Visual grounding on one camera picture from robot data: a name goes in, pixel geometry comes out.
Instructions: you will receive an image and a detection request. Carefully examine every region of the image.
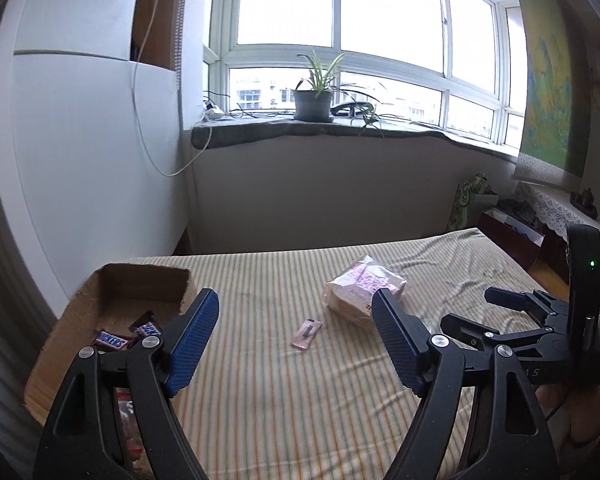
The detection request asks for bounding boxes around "small dark figurine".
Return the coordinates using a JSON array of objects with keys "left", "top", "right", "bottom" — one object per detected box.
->
[{"left": 570, "top": 187, "right": 600, "bottom": 218}]

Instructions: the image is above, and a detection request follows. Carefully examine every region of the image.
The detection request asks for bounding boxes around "brown chocolate bar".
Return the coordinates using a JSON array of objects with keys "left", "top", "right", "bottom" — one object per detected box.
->
[
  {"left": 130, "top": 310, "right": 163, "bottom": 338},
  {"left": 94, "top": 329, "right": 133, "bottom": 351}
]

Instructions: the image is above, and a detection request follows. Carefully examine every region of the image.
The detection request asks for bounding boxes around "dark red box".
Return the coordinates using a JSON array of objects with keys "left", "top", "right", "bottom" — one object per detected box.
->
[{"left": 477, "top": 207, "right": 546, "bottom": 271}]

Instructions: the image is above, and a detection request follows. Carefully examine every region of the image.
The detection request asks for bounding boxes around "white cable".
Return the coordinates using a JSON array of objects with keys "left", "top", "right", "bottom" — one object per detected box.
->
[{"left": 131, "top": 60, "right": 213, "bottom": 177}]

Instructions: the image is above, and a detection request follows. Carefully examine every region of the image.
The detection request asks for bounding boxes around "black cable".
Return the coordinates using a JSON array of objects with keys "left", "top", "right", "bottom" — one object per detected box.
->
[{"left": 202, "top": 90, "right": 296, "bottom": 118}]

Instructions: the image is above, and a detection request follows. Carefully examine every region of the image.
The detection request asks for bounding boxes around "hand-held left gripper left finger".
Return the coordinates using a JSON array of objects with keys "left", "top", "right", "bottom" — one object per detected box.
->
[{"left": 32, "top": 287, "right": 221, "bottom": 480}]

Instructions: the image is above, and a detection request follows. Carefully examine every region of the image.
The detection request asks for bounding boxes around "wall map poster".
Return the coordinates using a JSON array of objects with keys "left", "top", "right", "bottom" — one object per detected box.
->
[{"left": 510, "top": 0, "right": 591, "bottom": 178}]

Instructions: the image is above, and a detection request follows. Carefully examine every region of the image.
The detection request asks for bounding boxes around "cardboard box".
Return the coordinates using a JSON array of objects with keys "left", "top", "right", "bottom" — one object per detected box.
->
[{"left": 24, "top": 262, "right": 191, "bottom": 480}]

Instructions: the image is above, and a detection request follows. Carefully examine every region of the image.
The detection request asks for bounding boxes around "black round object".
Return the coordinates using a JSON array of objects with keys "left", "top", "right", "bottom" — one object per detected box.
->
[{"left": 330, "top": 101, "right": 376, "bottom": 118}]

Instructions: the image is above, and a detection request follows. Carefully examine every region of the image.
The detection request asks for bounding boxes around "clear bag of sliced bread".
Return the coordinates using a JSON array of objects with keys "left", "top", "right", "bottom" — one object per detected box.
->
[{"left": 324, "top": 255, "right": 408, "bottom": 332}]

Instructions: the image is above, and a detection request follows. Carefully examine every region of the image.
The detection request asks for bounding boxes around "green printed bag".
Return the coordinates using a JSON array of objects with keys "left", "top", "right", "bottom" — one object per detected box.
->
[{"left": 447, "top": 174, "right": 498, "bottom": 231}]

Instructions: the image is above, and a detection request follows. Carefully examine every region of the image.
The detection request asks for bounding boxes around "person's right forearm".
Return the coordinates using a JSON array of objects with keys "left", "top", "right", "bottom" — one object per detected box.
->
[{"left": 555, "top": 410, "right": 600, "bottom": 480}]

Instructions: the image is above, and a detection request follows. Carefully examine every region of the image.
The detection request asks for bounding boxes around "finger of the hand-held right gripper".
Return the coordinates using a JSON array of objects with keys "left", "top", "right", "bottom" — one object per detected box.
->
[
  {"left": 484, "top": 286, "right": 571, "bottom": 332},
  {"left": 440, "top": 312, "right": 556, "bottom": 361}
]

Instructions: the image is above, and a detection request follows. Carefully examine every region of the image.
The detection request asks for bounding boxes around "dark grey windowsill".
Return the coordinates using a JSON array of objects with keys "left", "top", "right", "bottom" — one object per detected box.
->
[{"left": 191, "top": 112, "right": 521, "bottom": 151}]

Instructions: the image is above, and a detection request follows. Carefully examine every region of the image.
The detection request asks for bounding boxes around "red-edged clear date packet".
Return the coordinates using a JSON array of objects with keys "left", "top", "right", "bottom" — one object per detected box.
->
[{"left": 116, "top": 389, "right": 143, "bottom": 431}]

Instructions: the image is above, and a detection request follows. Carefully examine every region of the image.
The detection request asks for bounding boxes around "white-framed window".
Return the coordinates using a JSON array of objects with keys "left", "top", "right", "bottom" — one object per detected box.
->
[{"left": 202, "top": 0, "right": 528, "bottom": 148}]

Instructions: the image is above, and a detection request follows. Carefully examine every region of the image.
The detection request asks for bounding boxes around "striped blanket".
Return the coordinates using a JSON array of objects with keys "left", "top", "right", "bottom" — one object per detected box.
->
[{"left": 125, "top": 227, "right": 581, "bottom": 480}]

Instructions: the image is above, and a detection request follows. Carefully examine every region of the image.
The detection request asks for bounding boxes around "person's right hand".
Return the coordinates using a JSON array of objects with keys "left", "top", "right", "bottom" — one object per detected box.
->
[{"left": 536, "top": 382, "right": 600, "bottom": 456}]

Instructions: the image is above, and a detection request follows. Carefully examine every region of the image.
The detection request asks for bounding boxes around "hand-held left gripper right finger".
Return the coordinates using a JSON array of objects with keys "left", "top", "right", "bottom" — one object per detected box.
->
[{"left": 371, "top": 289, "right": 561, "bottom": 480}]

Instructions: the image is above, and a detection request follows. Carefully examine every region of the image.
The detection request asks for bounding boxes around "potted spider plant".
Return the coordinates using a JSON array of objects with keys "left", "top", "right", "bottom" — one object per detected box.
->
[{"left": 292, "top": 50, "right": 386, "bottom": 136}]

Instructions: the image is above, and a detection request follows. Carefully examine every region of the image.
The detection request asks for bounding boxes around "white lace cloth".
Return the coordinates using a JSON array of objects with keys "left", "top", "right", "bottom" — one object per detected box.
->
[{"left": 512, "top": 180, "right": 600, "bottom": 261}]

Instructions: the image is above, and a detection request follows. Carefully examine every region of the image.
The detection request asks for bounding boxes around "pink snack packet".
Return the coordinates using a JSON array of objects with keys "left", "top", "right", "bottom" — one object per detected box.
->
[{"left": 290, "top": 318, "right": 322, "bottom": 352}]

